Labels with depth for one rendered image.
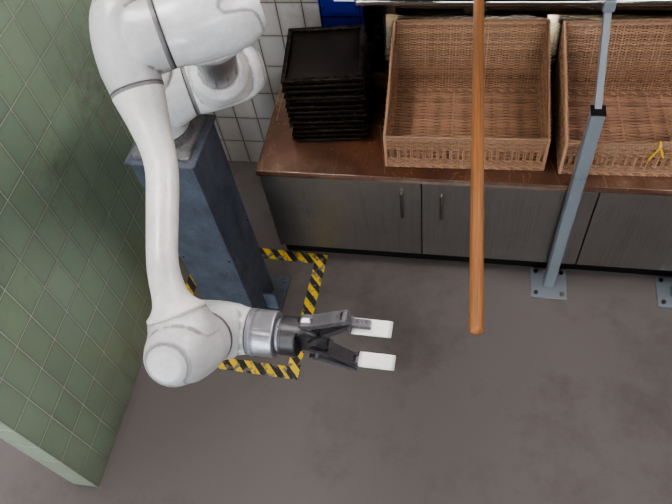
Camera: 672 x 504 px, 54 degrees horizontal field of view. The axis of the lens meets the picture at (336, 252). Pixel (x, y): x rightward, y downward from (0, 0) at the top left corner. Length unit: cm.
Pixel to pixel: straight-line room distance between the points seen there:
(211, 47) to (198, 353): 56
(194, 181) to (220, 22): 82
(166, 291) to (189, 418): 157
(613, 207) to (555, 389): 69
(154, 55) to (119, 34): 7
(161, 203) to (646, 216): 180
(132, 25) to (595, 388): 202
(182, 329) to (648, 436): 189
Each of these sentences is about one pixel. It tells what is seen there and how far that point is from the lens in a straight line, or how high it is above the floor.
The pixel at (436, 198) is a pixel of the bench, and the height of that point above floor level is 47.
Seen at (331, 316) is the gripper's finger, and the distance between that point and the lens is 115.
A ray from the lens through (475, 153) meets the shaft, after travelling 158.
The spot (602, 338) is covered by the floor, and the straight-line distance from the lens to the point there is 273.
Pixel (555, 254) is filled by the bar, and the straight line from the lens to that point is 260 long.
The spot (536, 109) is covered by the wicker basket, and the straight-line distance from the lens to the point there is 258.
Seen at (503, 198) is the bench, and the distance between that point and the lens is 242.
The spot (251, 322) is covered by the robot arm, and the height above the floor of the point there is 131.
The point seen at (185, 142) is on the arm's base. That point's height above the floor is 103.
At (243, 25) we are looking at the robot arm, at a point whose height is 162.
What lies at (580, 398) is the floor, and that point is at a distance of 261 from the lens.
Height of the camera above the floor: 236
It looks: 55 degrees down
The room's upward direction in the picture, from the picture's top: 11 degrees counter-clockwise
